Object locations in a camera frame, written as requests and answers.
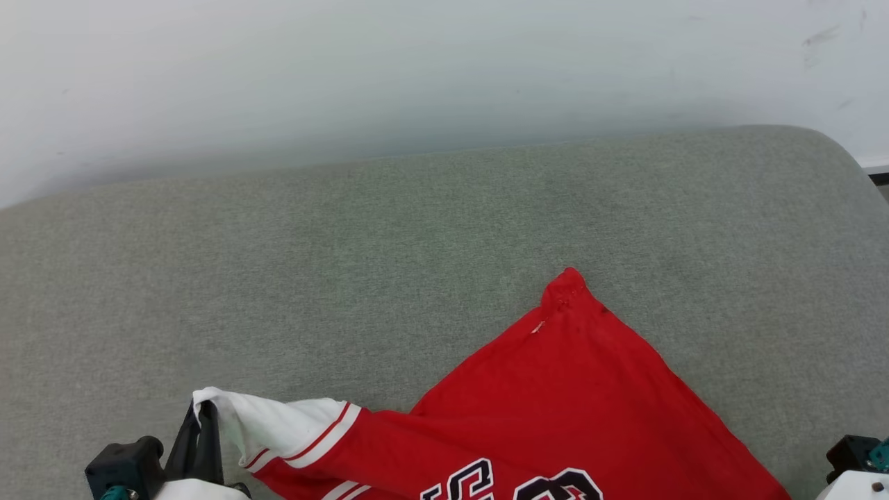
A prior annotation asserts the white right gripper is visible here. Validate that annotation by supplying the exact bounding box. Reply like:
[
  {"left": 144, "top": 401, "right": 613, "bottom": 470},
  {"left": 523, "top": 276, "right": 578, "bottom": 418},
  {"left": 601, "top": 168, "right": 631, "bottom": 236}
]
[{"left": 814, "top": 470, "right": 889, "bottom": 500}]

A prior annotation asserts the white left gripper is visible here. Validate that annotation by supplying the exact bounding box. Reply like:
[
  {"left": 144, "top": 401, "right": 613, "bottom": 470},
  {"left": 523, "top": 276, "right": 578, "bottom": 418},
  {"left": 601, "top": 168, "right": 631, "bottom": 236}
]
[{"left": 153, "top": 400, "right": 253, "bottom": 500}]

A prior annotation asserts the red and white jersey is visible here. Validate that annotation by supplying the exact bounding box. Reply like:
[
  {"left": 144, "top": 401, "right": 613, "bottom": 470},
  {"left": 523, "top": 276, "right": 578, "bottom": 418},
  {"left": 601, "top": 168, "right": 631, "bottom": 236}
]
[{"left": 192, "top": 267, "right": 792, "bottom": 500}]

